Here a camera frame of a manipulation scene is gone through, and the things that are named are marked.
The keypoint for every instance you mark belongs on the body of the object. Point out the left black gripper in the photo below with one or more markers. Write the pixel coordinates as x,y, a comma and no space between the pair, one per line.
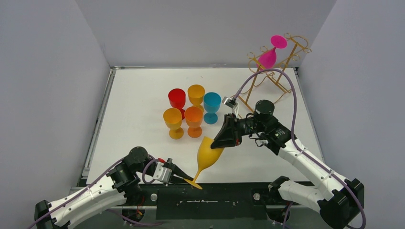
172,176

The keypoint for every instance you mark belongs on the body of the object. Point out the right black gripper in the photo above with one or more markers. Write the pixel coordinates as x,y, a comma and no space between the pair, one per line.
230,135

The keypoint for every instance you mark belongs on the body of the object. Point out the yellow wine glass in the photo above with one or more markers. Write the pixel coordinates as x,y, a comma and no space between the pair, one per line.
173,120
196,94
206,157

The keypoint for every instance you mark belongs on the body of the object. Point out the cyan wine glass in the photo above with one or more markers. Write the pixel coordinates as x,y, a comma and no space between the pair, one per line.
211,103

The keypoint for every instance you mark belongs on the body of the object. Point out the red wine glass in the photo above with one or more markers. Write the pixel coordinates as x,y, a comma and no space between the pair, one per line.
177,99

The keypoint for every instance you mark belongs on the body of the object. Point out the gold wire glass rack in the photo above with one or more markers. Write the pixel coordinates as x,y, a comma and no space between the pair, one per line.
299,45

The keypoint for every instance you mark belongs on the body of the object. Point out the magenta wine glass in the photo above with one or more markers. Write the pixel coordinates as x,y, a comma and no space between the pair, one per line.
268,59

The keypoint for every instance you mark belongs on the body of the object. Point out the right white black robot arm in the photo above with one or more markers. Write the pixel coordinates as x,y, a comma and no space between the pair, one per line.
337,199

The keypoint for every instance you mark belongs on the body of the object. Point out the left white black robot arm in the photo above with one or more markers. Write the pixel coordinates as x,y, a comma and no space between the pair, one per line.
116,186

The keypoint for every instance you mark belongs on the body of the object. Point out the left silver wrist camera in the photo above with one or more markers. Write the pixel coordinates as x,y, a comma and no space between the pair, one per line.
163,172

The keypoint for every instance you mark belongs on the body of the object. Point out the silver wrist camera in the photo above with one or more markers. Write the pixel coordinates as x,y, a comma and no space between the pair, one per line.
232,103
163,172

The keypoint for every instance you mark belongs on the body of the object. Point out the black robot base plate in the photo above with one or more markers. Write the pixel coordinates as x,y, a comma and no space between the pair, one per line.
213,201

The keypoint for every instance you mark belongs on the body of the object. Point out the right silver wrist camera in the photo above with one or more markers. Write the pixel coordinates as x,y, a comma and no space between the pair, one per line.
232,103

